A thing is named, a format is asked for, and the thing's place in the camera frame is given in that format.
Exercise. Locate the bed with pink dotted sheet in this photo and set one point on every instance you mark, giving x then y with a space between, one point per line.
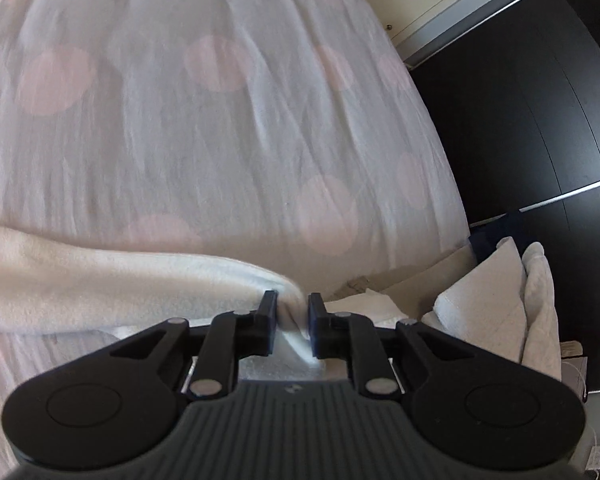
180 135

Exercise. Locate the black wardrobe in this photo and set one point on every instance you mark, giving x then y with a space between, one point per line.
520 135

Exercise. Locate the white fleece folded garment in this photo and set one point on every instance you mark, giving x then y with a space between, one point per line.
485 305

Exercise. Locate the cream knit sweater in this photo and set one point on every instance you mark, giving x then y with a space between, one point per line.
105 285

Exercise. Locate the white folded cloth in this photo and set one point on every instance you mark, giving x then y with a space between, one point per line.
365 305

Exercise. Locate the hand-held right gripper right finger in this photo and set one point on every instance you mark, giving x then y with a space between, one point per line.
314 322

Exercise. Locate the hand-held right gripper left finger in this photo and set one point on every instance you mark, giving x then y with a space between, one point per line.
270 317

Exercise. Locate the dark blue cloth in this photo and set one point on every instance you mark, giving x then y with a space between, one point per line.
487 232

